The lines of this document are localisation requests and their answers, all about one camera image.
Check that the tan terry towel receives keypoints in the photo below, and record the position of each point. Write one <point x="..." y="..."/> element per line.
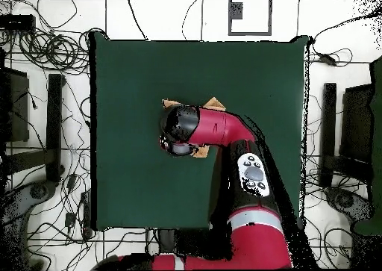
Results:
<point x="215" y="103"/>

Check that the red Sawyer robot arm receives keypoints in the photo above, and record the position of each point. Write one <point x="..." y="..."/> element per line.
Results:
<point x="226" y="127"/>

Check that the black flat box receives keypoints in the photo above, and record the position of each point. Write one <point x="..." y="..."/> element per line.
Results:
<point x="18" y="21"/>

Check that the dark green table cloth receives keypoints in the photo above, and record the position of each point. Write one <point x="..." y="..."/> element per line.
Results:
<point x="134" y="74"/>

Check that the small black power adapter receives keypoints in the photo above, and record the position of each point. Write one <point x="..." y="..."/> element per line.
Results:
<point x="71" y="181"/>
<point x="70" y="219"/>

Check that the black power strip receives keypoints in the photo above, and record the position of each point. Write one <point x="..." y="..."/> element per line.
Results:
<point x="86" y="214"/>

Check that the black stand base bar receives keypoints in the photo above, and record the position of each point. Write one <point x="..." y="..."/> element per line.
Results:
<point x="54" y="118"/>
<point x="328" y="127"/>

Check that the grey leg with round knob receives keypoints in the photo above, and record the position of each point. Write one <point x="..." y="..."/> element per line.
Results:
<point x="344" y="199"/>
<point x="38" y="191"/>

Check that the dark square box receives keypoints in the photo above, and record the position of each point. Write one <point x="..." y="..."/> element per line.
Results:
<point x="18" y="109"/>
<point x="355" y="124"/>

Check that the long black power adapter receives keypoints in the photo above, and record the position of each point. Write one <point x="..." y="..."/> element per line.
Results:
<point x="327" y="59"/>

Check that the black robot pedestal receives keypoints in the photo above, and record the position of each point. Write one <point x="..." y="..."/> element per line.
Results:
<point x="165" y="241"/>

